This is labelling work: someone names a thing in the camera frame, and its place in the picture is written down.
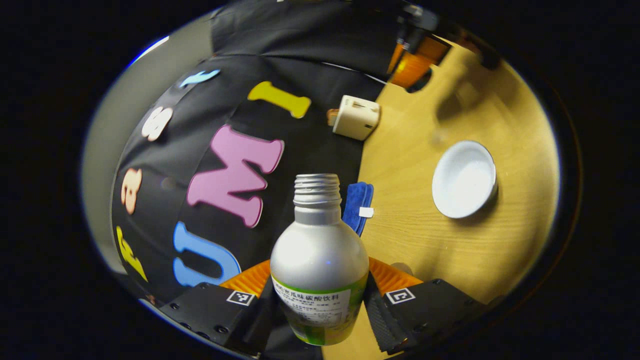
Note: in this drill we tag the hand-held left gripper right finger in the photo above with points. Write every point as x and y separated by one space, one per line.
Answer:
440 305

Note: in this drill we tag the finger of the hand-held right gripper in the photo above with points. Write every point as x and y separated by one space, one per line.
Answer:
434 48
407 69

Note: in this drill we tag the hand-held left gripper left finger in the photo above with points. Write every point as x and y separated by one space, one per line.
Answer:
212 309

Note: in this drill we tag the dark teal teacup lid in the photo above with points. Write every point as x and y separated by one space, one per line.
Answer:
420 82

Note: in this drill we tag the silver green-label water bottle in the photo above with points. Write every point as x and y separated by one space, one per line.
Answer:
320 260

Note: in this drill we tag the white teacup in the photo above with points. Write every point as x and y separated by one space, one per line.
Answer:
465 180

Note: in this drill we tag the reddish brown clip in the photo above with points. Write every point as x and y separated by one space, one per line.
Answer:
151 300

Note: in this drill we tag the cream white toaster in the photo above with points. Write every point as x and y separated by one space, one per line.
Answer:
356 117

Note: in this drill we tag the toast slice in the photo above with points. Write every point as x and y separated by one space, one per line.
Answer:
332 117

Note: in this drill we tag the black backdrop cloth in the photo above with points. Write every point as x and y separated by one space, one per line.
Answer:
310 150

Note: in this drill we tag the folded blue towel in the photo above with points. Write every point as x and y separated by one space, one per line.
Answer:
356 202

